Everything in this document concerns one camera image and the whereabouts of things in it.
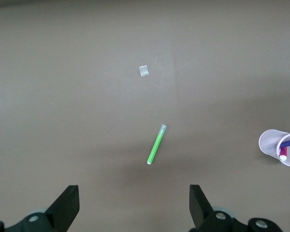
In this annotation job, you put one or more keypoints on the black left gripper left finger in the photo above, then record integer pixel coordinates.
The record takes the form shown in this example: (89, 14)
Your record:
(62, 207)

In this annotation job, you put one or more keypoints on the green marker pen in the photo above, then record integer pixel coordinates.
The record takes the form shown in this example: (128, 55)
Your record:
(155, 146)

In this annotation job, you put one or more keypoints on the pink plastic cup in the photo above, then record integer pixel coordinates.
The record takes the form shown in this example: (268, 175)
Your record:
(268, 142)

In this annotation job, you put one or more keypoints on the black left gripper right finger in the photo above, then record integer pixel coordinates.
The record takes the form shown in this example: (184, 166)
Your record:
(200, 207)

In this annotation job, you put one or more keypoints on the pink marker pen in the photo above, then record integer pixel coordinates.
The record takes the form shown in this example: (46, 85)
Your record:
(283, 152)

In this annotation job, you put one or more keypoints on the small clear tape patch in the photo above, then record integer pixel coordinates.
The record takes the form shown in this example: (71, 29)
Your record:
(143, 71)

